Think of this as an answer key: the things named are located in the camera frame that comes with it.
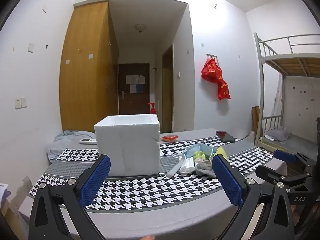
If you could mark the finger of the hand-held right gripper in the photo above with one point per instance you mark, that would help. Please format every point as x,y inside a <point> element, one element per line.
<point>285,156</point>
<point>268,173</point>

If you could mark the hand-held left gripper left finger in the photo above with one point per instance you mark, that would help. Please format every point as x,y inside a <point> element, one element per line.
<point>96,180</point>

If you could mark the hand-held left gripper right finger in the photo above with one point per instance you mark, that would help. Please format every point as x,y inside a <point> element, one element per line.
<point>228,182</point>

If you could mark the white foam box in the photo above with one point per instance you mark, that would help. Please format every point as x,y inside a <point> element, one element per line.
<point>130,147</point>

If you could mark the blue face mask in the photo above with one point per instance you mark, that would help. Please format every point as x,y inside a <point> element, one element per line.
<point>191,151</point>

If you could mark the white long tube packet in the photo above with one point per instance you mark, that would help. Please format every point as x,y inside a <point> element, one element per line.
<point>175,168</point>

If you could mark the grey pillow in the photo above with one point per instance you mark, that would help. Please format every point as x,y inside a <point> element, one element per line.
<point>277,133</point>

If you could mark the white remote control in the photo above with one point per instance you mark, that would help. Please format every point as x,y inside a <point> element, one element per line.
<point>87,141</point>

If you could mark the black smartphone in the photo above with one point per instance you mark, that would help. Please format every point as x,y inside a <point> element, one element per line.
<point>225,136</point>

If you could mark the wooden boards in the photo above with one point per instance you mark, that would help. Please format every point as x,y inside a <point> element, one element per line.
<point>255,117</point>

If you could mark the blue-grey crumpled cloth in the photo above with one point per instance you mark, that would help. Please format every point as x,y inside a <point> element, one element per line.
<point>65,140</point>

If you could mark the houndstooth blanket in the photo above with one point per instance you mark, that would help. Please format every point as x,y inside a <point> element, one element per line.
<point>150,192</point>

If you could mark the red snack packet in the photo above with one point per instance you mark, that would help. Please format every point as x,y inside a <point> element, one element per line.
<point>169,138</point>

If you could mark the dark brown entrance door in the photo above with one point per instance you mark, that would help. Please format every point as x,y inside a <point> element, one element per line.
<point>133,100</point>

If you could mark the white pump bottle red top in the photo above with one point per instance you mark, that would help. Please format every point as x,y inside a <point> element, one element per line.
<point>152,107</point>

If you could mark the metal bunk bed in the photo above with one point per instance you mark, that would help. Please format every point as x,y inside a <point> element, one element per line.
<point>295,62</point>

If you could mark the blue paper notice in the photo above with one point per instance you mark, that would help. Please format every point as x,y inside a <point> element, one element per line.
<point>136,88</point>

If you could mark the white paper notice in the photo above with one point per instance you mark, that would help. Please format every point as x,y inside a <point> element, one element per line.
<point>132,79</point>

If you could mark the wooden side door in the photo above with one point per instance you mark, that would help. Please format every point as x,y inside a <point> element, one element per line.
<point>168,92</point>

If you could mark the red plastic bags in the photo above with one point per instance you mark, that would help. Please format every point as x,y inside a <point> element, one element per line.
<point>213,72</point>

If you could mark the wooden wardrobe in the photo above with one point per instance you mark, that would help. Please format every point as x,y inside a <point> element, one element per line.
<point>85,67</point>

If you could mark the round ceiling lamp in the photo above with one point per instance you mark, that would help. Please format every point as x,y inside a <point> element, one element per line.
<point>140,27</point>

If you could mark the white wall switches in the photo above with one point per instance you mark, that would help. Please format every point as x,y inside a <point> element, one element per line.
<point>20,103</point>

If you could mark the metal wall hook rack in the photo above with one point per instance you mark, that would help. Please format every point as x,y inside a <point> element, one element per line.
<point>212,55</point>

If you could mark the white wall box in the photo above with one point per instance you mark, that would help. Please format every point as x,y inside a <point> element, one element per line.
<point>31,47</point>

